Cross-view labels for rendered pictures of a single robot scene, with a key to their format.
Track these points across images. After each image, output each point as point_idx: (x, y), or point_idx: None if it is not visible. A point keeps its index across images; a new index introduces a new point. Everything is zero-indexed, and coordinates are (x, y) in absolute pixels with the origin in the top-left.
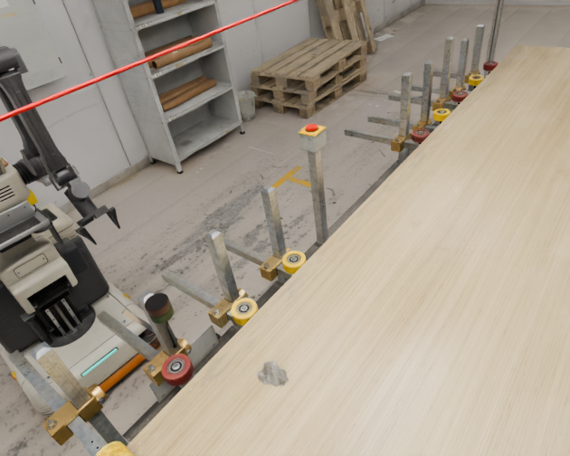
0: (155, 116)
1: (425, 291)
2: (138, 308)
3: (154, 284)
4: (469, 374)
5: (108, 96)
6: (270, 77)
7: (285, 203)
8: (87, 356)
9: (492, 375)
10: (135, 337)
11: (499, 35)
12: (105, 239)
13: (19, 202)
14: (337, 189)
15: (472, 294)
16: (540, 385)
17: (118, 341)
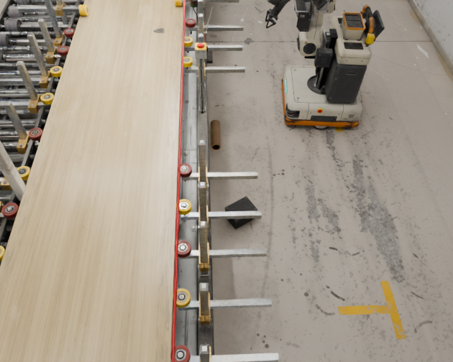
0: None
1: (125, 68)
2: (301, 106)
3: (343, 150)
4: (101, 52)
5: None
6: None
7: (349, 268)
8: (292, 81)
9: (94, 54)
10: (218, 26)
11: None
12: (429, 157)
13: (312, 3)
14: (321, 317)
15: (108, 74)
16: (80, 57)
17: (288, 93)
